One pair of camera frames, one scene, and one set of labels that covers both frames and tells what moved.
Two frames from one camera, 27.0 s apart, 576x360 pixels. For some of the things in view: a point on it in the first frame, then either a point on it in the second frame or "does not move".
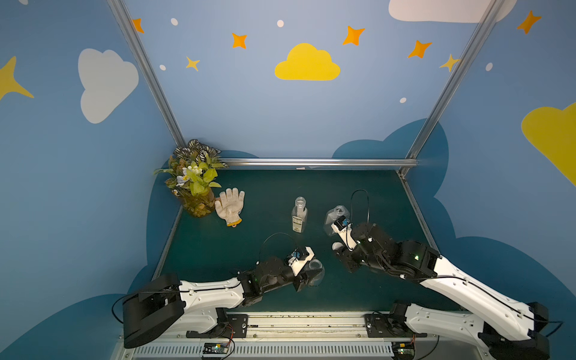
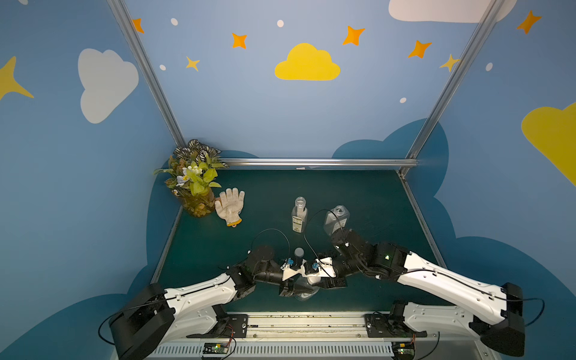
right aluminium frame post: [487, 23] does not move
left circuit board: [215, 348] does not move
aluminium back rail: [319, 163] does not move
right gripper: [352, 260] -> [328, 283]
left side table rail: [167, 242] does not move
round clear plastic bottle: [317, 273] -> [312, 280]
